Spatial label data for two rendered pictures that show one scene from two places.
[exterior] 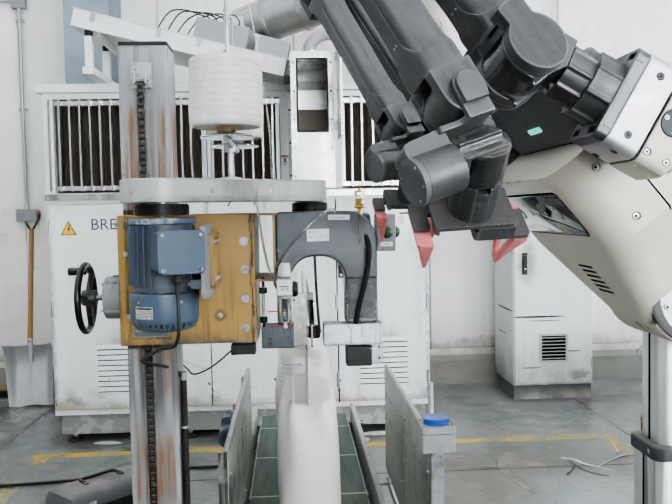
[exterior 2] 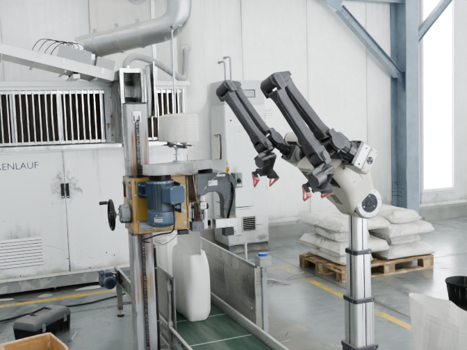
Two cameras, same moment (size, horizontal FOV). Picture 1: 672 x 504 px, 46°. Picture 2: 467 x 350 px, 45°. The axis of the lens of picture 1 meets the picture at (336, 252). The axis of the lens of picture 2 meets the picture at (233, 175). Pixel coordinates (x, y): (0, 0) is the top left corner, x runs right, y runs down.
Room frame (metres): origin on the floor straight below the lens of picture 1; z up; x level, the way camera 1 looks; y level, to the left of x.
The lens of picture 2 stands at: (-1.27, 1.02, 1.62)
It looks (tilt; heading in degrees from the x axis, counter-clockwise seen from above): 5 degrees down; 341
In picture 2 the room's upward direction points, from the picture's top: 2 degrees counter-clockwise
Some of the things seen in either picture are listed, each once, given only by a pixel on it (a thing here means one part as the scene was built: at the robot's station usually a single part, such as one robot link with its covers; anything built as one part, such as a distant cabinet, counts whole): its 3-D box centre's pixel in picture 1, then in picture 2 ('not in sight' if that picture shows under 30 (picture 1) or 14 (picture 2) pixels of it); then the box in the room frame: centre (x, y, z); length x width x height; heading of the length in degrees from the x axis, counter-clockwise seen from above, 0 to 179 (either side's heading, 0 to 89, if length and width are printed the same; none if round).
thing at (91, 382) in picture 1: (246, 257); (77, 182); (5.14, 0.59, 1.05); 2.28 x 1.16 x 2.09; 93
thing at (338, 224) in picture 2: not in sight; (354, 222); (3.86, -2.09, 0.56); 0.66 x 0.42 x 0.15; 93
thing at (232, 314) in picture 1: (191, 275); (155, 202); (1.99, 0.37, 1.18); 0.34 x 0.25 x 0.31; 93
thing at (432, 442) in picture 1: (436, 435); (263, 260); (1.81, -0.23, 0.81); 0.08 x 0.08 x 0.06; 3
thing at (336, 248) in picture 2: not in sight; (353, 244); (3.87, -2.08, 0.32); 0.66 x 0.43 x 0.15; 95
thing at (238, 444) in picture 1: (240, 464); (151, 287); (2.48, 0.32, 0.54); 1.05 x 0.02 x 0.41; 3
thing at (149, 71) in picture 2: (339, 88); (151, 90); (3.97, -0.03, 1.95); 0.30 x 0.01 x 0.48; 3
